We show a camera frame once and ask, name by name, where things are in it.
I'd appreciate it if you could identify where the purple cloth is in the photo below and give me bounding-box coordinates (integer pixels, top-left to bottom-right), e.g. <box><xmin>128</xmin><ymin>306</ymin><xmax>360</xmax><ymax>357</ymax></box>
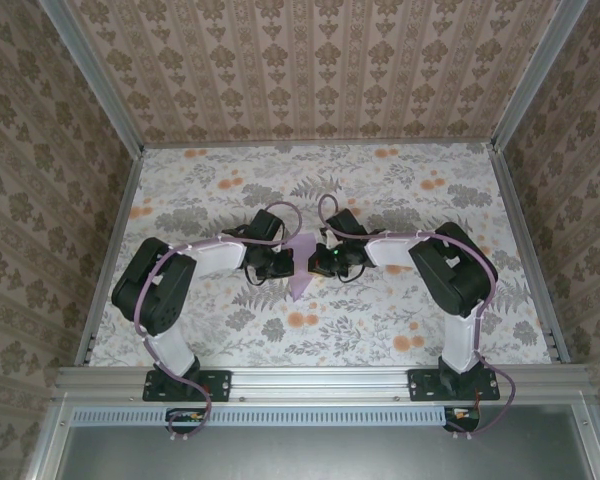
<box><xmin>284</xmin><ymin>233</ymin><xmax>321</xmax><ymax>302</ymax></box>

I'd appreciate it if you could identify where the floral table cover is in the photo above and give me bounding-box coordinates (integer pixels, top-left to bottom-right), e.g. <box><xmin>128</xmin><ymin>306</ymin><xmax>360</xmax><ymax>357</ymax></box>
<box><xmin>87</xmin><ymin>143</ymin><xmax>554</xmax><ymax>369</ymax></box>

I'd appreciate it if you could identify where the black connector box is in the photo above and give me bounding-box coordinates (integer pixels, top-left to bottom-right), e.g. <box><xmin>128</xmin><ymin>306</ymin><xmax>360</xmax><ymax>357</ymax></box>
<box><xmin>165</xmin><ymin>407</ymin><xmax>207</xmax><ymax>435</ymax></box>
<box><xmin>442</xmin><ymin>405</ymin><xmax>481</xmax><ymax>434</ymax></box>

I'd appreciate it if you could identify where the grey metal panel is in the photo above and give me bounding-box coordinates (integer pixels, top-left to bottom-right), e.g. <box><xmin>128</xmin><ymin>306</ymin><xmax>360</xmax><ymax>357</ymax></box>
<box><xmin>54</xmin><ymin>404</ymin><xmax>596</xmax><ymax>480</ymax></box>

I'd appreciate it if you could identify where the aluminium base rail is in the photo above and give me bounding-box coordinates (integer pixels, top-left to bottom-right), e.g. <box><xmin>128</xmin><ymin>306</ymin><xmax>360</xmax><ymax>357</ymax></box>
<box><xmin>54</xmin><ymin>364</ymin><xmax>594</xmax><ymax>402</ymax></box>

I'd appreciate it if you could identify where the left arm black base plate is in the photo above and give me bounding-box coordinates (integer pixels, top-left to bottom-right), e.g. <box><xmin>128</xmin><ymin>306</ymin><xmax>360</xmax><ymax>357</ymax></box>
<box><xmin>142</xmin><ymin>368</ymin><xmax>232</xmax><ymax>403</ymax></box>

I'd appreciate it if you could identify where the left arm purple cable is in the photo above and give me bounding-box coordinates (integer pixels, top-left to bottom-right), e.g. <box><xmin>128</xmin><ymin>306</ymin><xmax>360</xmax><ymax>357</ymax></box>
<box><xmin>132</xmin><ymin>201</ymin><xmax>304</xmax><ymax>444</ymax></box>

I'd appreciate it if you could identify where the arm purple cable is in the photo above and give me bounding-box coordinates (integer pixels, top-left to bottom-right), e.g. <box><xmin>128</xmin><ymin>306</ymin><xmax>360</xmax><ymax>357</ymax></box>
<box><xmin>132</xmin><ymin>201</ymin><xmax>304</xmax><ymax>444</ymax></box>
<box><xmin>318</xmin><ymin>193</ymin><xmax>519</xmax><ymax>441</ymax></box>

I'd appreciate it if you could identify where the grey slotted cable duct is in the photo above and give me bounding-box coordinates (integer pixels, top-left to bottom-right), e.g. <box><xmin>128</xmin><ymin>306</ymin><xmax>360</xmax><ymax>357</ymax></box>
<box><xmin>72</xmin><ymin>406</ymin><xmax>449</xmax><ymax>428</ymax></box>

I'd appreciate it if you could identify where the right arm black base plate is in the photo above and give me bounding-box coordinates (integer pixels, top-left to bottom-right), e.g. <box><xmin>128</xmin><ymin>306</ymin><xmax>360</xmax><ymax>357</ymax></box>
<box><xmin>408</xmin><ymin>367</ymin><xmax>501</xmax><ymax>403</ymax></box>

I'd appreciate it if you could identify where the aluminium side rail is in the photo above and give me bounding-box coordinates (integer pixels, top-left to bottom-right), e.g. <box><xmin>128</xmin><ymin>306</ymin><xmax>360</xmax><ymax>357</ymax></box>
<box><xmin>487</xmin><ymin>144</ymin><xmax>571</xmax><ymax>364</ymax></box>
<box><xmin>73</xmin><ymin>149</ymin><xmax>146</xmax><ymax>366</ymax></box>

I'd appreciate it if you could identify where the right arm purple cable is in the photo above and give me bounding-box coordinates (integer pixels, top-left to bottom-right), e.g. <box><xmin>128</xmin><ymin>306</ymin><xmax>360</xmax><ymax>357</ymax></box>
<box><xmin>318</xmin><ymin>193</ymin><xmax>519</xmax><ymax>441</ymax></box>

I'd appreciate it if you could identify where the aluminium frame post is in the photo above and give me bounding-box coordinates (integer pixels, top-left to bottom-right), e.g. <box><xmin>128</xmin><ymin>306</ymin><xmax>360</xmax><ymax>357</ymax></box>
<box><xmin>39</xmin><ymin>0</ymin><xmax>146</xmax><ymax>156</ymax></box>
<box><xmin>489</xmin><ymin>0</ymin><xmax>589</xmax><ymax>151</ymax></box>

